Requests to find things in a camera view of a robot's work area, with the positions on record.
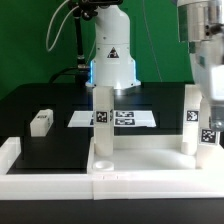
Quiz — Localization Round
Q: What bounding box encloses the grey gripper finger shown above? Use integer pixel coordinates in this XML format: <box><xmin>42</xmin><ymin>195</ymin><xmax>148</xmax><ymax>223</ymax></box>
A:
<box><xmin>211</xmin><ymin>117</ymin><xmax>224</xmax><ymax>132</ymax></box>

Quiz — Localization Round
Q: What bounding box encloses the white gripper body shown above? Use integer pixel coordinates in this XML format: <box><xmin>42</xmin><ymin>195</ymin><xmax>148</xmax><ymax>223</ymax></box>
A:
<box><xmin>188</xmin><ymin>41</ymin><xmax>224</xmax><ymax>125</ymax></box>

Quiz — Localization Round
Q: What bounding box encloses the white desk top tray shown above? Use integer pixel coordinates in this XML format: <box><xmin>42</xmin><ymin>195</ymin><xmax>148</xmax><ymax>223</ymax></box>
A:
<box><xmin>87</xmin><ymin>135</ymin><xmax>224</xmax><ymax>173</ymax></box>

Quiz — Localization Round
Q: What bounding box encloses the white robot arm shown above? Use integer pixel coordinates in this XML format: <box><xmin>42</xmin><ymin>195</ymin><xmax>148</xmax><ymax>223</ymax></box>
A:
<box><xmin>83</xmin><ymin>0</ymin><xmax>224</xmax><ymax>132</ymax></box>

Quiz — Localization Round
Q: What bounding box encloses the white U-shaped obstacle fence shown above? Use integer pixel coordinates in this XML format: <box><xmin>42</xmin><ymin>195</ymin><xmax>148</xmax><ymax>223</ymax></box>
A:
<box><xmin>0</xmin><ymin>137</ymin><xmax>224</xmax><ymax>200</ymax></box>

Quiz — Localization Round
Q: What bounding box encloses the fiducial marker sheet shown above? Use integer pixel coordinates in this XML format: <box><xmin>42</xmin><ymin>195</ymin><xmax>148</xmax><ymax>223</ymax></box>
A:
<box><xmin>68</xmin><ymin>110</ymin><xmax>156</xmax><ymax>127</ymax></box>

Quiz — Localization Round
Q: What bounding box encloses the black cable on table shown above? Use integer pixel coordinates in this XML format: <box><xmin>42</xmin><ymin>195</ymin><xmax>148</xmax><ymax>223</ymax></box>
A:
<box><xmin>48</xmin><ymin>67</ymin><xmax>88</xmax><ymax>84</ymax></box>

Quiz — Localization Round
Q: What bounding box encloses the white cable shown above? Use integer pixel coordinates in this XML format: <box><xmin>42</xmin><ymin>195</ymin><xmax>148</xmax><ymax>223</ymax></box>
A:
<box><xmin>45</xmin><ymin>0</ymin><xmax>78</xmax><ymax>53</ymax></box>

